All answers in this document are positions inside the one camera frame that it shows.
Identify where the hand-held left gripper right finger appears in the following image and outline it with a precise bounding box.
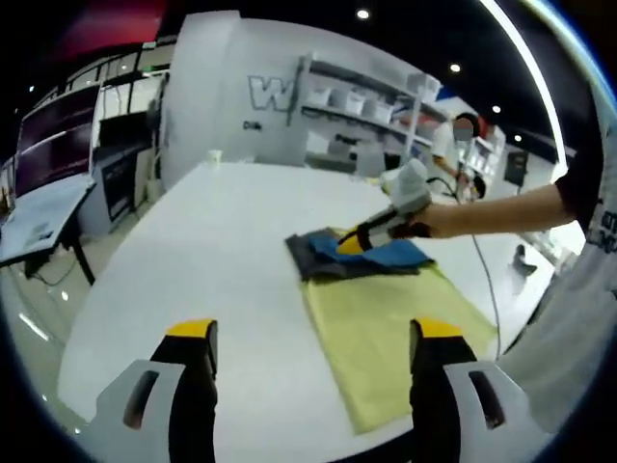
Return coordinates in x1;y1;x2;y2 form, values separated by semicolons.
409;316;527;463

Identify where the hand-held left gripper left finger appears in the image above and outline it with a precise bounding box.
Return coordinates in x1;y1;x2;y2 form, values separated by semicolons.
98;317;219;463

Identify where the yellow blue grey garment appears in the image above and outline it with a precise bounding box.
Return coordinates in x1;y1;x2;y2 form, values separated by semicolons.
284;226;498;435

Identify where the person's right hand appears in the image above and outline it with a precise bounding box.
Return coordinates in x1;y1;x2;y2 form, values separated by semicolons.
409;206;443;241

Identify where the white storage shelf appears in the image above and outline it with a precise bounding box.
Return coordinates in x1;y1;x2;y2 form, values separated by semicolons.
288;51;505;182

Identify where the dark grey object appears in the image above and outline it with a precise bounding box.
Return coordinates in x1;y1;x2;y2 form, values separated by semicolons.
512;244;540;277

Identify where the ceiling light strip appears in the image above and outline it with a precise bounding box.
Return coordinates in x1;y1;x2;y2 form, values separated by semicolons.
481;0;569;166

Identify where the group of ceiling spotlights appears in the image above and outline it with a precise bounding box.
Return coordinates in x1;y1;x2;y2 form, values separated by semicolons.
26;7;524;144

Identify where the dark cabinet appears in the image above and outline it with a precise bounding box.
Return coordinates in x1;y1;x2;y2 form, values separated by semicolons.
98;147;144;224

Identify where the grey desk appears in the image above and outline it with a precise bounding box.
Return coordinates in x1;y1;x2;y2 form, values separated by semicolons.
0;174;97;286

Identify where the black monitor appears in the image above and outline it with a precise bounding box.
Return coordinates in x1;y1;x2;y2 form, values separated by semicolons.
13;88;98;194

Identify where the white cable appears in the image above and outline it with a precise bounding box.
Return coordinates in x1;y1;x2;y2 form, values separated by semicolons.
469;234;506;361

